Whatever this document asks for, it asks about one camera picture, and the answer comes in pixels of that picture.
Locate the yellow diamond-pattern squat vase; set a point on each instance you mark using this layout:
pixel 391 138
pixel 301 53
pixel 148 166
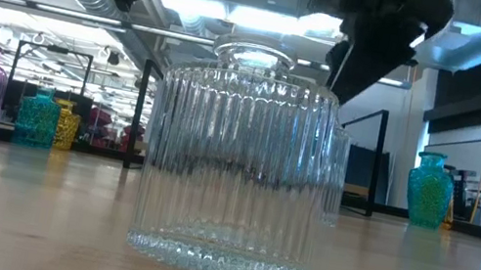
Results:
pixel 68 127

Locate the teal textured urn-shaped vase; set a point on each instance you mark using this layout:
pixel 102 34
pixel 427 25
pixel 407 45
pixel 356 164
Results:
pixel 429 193

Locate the black desk partition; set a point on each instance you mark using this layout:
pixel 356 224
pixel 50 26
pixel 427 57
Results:
pixel 9 106

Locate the dark blue board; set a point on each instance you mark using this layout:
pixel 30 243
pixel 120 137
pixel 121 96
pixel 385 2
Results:
pixel 358 168

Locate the red chair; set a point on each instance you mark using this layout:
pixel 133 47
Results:
pixel 96 119
pixel 125 132

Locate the teal diamond-pattern square vase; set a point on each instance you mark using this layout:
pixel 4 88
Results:
pixel 37 119

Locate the white board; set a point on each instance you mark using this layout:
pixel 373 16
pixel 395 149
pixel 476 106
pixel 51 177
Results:
pixel 460 154

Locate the clear flat-shouldered ribbed vase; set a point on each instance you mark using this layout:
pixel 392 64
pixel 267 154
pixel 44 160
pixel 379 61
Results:
pixel 237 154

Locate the black background rig frame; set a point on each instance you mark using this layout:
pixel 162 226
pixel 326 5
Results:
pixel 57 49

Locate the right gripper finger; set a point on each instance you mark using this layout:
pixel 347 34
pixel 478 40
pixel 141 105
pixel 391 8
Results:
pixel 372 64
pixel 335 62

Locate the black frame wooden shelf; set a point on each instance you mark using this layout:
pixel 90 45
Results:
pixel 375 169

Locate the long ceiling light strip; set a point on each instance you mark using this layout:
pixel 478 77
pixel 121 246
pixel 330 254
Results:
pixel 78 14

